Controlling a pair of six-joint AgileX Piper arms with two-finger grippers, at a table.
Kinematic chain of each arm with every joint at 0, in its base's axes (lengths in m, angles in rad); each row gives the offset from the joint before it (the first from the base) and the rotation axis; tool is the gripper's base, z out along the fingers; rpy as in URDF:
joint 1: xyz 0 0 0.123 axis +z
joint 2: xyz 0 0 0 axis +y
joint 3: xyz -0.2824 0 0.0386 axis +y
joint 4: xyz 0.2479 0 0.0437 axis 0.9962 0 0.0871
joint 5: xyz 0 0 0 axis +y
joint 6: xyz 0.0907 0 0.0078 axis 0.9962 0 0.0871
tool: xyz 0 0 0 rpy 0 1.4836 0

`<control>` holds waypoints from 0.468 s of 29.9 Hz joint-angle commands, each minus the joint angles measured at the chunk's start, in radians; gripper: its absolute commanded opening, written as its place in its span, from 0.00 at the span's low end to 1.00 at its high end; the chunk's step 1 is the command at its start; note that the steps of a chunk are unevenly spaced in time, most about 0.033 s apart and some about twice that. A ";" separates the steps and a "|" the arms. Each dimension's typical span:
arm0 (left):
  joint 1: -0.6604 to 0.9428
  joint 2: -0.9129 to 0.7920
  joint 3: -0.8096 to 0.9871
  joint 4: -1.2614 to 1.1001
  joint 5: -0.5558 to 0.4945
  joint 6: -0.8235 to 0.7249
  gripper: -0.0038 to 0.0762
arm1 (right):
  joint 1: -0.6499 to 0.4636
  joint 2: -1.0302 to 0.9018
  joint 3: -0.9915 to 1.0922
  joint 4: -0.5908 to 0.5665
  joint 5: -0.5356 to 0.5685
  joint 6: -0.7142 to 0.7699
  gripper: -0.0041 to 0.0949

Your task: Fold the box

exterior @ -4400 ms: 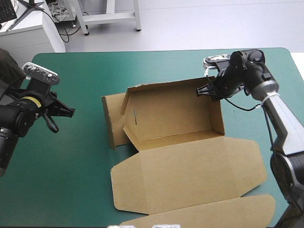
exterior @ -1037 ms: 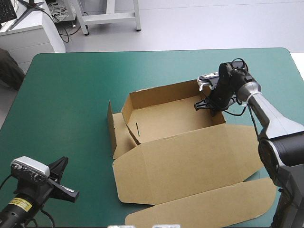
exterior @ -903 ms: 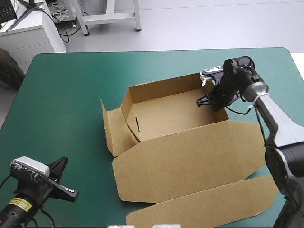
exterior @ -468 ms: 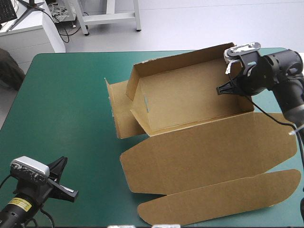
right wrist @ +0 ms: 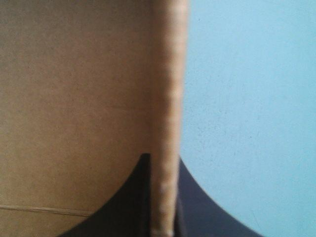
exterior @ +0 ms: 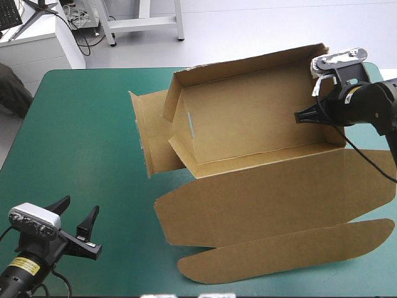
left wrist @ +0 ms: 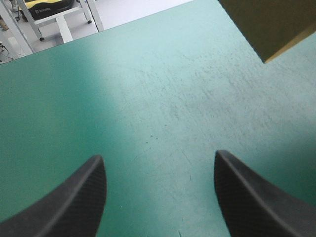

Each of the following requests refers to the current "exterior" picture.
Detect brown cardboard box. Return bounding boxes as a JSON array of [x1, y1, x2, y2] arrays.
[[128, 42, 397, 285]]

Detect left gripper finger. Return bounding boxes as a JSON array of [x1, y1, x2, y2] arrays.
[[76, 205, 100, 243], [43, 195, 71, 215]]

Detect white cabinet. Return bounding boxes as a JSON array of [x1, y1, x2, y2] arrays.
[[0, 12, 87, 94]]

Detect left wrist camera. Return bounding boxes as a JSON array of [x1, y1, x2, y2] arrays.
[[8, 202, 62, 240]]

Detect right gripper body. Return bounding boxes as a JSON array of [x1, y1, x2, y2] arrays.
[[318, 63, 372, 125]]

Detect black floor cable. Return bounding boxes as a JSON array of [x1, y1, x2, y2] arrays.
[[55, 12, 107, 57]]

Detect black stand legs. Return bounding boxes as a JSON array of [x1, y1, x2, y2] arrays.
[[9, 0, 60, 41]]

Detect black keyboard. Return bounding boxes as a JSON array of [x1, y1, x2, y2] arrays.
[[0, 0, 24, 32]]

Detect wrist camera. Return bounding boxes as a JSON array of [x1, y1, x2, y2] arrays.
[[8, 202, 62, 240], [310, 47, 369, 79]]

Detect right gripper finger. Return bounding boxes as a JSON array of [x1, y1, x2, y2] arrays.
[[293, 104, 327, 125]]

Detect white metal table frame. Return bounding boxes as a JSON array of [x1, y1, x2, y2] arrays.
[[98, 0, 186, 48]]

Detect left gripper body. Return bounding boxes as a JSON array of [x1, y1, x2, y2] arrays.
[[17, 228, 103, 265]]

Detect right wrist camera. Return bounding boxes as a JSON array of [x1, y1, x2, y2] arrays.
[[310, 47, 369, 79]]

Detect person's legs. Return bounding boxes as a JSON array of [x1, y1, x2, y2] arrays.
[[0, 63, 34, 119]]

